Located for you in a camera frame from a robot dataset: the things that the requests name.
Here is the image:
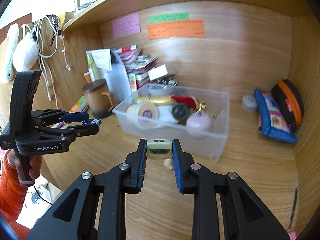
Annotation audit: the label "clear jar with cream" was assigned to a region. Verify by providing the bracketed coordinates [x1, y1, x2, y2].
[126, 102, 159, 129]

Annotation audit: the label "small cream stamp block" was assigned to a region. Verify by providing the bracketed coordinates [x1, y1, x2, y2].
[146, 139, 172, 160]

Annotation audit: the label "gold lotion tube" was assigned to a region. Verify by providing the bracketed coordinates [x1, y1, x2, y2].
[136, 95, 175, 106]

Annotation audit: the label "pink round piggy bank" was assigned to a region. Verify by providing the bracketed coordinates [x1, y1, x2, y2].
[185, 110, 213, 139]

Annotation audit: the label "red velvet pouch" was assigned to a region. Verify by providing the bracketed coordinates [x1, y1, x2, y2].
[171, 95, 198, 109]

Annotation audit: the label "gold ribbon ornament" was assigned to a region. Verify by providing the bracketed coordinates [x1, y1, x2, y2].
[196, 101, 217, 119]

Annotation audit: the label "orange sleeve forearm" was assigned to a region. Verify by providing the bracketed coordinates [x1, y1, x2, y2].
[1, 151, 30, 239]

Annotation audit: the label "left hand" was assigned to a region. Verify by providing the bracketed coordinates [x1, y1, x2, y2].
[7, 151, 42, 179]

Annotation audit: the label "brown ceramic mug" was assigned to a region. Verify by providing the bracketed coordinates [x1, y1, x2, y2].
[84, 85, 116, 119]

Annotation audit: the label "dark wooden mug lid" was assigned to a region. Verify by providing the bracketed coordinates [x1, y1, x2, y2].
[82, 79, 107, 93]

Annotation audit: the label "white paper folder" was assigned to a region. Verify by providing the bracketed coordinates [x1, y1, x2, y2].
[86, 49, 132, 102]

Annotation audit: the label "fruit sticker strip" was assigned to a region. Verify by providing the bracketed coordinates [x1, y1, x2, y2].
[128, 73, 137, 93]

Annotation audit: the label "white fluffy hanging item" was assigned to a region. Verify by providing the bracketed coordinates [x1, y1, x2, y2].
[12, 37, 39, 72]

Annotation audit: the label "white bowl of trinkets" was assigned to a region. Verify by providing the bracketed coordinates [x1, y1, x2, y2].
[148, 78, 177, 95]

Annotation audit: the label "stack of cards and booklets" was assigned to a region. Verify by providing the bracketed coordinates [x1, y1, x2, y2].
[125, 54, 158, 90]

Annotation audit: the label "blue patchwork pouch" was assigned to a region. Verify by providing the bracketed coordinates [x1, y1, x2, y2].
[254, 89, 298, 144]

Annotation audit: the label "clear plastic storage bin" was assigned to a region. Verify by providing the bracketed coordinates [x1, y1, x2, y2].
[113, 84, 229, 161]

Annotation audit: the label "pink sticky note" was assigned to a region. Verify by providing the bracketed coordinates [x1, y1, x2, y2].
[112, 13, 140, 38]

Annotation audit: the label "small white round container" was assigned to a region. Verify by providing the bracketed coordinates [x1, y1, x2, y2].
[241, 95, 258, 113]

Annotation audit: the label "orange black round case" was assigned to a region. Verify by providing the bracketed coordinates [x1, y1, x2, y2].
[271, 80, 304, 132]

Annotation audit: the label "orange sticky note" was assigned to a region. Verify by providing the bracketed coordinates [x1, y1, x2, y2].
[147, 19, 205, 40]

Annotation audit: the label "green sticky note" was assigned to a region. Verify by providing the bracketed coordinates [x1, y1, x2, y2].
[149, 12, 189, 24]

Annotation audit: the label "pink coiled cord bag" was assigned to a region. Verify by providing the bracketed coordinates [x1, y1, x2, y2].
[115, 44, 141, 65]

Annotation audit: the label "white hanging cables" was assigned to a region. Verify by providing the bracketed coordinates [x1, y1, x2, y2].
[23, 15, 72, 110]

